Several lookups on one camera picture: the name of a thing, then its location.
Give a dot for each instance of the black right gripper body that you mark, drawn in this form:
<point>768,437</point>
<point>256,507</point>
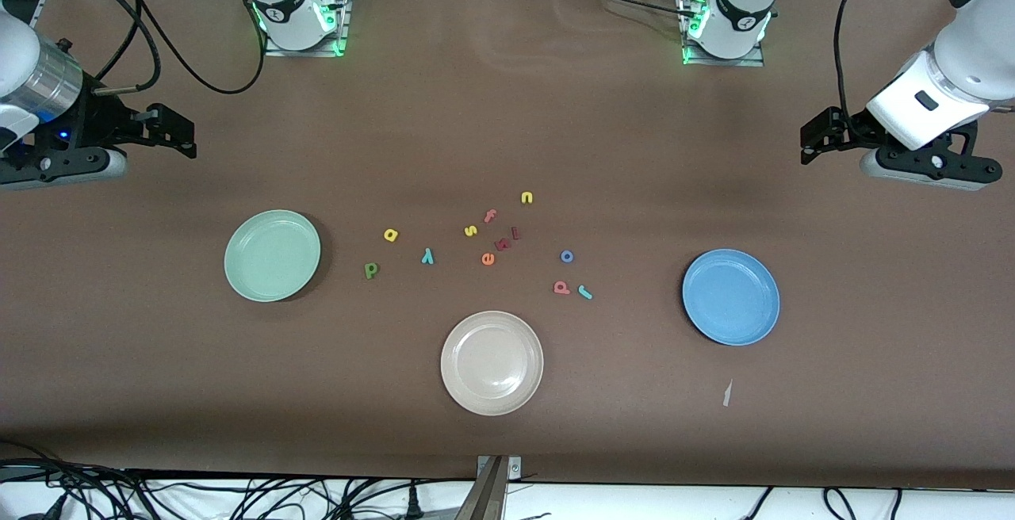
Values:
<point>101,120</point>

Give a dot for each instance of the green foam letter d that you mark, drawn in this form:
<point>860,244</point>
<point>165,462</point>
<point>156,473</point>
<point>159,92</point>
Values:
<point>370,269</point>

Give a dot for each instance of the teal foam letter y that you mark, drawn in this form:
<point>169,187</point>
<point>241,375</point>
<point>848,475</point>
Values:
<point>427,256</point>

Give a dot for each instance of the pink foam letter p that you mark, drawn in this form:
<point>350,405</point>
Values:
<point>561,288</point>

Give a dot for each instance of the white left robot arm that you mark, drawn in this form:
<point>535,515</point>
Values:
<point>741,5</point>

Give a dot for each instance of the green plate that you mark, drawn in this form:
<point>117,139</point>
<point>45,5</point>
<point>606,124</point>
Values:
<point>272,256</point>

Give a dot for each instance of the blue plate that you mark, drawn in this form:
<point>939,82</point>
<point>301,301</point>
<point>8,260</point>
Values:
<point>730,296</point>

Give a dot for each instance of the white tape scrap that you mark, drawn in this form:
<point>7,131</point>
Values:
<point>727,393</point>

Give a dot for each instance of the brown table cover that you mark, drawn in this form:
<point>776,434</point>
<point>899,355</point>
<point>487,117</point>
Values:
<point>507,108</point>

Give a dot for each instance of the beige plate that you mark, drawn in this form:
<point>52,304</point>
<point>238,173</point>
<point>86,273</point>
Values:
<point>492,362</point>

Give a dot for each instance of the black power plug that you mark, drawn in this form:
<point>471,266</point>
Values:
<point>413,504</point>

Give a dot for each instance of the grey metal bar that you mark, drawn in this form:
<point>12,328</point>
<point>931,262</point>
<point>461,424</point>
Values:
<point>485,496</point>

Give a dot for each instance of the silver metal bracket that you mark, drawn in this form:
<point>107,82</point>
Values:
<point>514,468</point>

